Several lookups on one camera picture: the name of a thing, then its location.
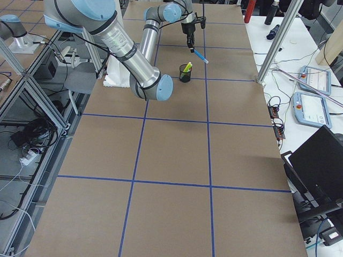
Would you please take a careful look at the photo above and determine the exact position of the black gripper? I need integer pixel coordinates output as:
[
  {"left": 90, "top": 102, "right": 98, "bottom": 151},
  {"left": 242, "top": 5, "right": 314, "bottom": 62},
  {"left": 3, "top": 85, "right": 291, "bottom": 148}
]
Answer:
[{"left": 181, "top": 13, "right": 206, "bottom": 53}]

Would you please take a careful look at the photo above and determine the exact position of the blue highlighter pen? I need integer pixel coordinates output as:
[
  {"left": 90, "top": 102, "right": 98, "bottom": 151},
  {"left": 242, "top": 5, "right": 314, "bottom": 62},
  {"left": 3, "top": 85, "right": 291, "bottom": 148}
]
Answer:
[{"left": 193, "top": 49, "right": 209, "bottom": 64}]

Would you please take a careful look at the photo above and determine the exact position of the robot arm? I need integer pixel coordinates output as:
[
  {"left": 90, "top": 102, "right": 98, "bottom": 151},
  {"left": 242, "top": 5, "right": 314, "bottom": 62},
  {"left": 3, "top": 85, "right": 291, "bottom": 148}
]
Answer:
[
  {"left": 140, "top": 1, "right": 208, "bottom": 64},
  {"left": 43, "top": 1, "right": 174, "bottom": 101}
]

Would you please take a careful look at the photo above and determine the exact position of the black mesh pen cup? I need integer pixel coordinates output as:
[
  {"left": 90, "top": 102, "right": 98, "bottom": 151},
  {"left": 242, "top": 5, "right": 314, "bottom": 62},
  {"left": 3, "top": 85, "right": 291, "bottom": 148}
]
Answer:
[{"left": 179, "top": 64, "right": 192, "bottom": 83}]

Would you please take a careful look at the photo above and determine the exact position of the red cylinder bottle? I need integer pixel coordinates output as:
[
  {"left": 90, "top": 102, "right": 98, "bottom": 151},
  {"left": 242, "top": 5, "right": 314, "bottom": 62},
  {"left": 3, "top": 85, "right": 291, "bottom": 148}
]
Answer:
[{"left": 244, "top": 0, "right": 256, "bottom": 24}]

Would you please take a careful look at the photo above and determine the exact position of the folded dark plaid umbrella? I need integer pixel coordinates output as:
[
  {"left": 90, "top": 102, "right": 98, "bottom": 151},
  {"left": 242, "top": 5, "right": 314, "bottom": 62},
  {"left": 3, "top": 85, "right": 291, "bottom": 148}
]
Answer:
[{"left": 266, "top": 24, "right": 280, "bottom": 40}]

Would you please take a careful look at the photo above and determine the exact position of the black bottle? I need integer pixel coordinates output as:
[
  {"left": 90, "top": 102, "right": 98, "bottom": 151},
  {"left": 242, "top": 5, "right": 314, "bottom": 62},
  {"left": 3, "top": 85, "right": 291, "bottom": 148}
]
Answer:
[{"left": 264, "top": 0, "right": 279, "bottom": 25}]

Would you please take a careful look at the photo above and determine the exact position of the reacher grabber tool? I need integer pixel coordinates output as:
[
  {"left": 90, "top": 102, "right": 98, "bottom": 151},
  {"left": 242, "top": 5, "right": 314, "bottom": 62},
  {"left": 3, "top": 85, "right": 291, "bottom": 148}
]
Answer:
[{"left": 274, "top": 69, "right": 343, "bottom": 108}]

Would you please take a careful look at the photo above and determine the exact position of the orange black usb hub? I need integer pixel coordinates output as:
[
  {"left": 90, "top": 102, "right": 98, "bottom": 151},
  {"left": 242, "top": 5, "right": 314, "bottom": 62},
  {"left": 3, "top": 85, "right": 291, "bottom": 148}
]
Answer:
[{"left": 268, "top": 105, "right": 279, "bottom": 119}]

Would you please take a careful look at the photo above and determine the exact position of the far blue teach pendant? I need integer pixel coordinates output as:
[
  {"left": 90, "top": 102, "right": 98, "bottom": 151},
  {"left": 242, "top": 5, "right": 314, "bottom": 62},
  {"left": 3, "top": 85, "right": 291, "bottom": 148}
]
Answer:
[{"left": 299, "top": 65, "right": 332, "bottom": 95}]

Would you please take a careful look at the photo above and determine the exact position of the blue teach pendant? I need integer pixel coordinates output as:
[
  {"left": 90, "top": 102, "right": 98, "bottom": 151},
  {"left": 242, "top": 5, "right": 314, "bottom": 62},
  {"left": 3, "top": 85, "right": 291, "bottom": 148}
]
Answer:
[
  {"left": 299, "top": 65, "right": 332, "bottom": 95},
  {"left": 292, "top": 92, "right": 332, "bottom": 129}
]

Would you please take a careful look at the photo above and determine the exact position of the near blue teach pendant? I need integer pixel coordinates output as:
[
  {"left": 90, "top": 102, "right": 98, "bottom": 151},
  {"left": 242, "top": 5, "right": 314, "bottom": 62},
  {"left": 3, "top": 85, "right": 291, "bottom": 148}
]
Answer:
[{"left": 292, "top": 92, "right": 332, "bottom": 129}]

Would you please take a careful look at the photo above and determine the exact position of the brown paper table mat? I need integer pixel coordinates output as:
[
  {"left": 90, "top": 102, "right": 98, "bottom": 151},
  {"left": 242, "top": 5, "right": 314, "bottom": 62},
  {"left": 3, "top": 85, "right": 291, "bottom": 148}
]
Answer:
[{"left": 26, "top": 4, "right": 307, "bottom": 256}]

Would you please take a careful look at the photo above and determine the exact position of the black laptop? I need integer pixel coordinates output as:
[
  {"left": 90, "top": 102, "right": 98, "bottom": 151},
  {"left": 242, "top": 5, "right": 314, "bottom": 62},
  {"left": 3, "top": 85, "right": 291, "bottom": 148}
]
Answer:
[{"left": 289, "top": 125, "right": 342, "bottom": 201}]

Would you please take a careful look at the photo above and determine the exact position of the white camera mast base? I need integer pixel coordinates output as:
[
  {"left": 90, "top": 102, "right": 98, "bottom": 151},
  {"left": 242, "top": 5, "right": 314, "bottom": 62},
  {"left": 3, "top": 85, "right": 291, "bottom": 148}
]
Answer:
[{"left": 103, "top": 56, "right": 130, "bottom": 88}]

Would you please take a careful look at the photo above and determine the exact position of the aluminium frame post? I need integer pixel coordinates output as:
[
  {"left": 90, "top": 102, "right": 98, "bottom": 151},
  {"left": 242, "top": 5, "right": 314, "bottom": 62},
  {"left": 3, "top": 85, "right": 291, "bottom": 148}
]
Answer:
[{"left": 255, "top": 0, "right": 304, "bottom": 84}]

